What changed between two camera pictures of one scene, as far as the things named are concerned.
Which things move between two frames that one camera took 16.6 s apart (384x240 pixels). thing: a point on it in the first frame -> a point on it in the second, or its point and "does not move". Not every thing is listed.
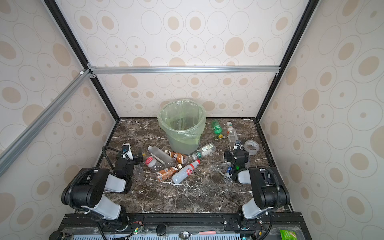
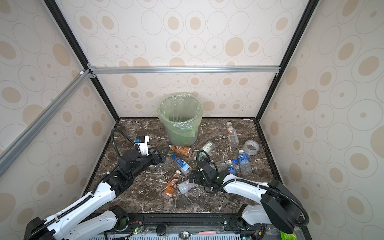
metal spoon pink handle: [185, 235] does not move
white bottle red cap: [185, 172] -> [186, 186]
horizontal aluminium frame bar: [92, 71] does not move
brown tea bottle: [167, 172] -> [169, 189]
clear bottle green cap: [208, 149] does not move
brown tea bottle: [178, 157] -> [182, 150]
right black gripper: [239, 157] -> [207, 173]
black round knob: [161, 229] does not move
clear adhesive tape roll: [251, 146] does not move
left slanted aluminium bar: [15, 148] does not move
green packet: [286, 235] does not move
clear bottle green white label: [232, 135] does not move
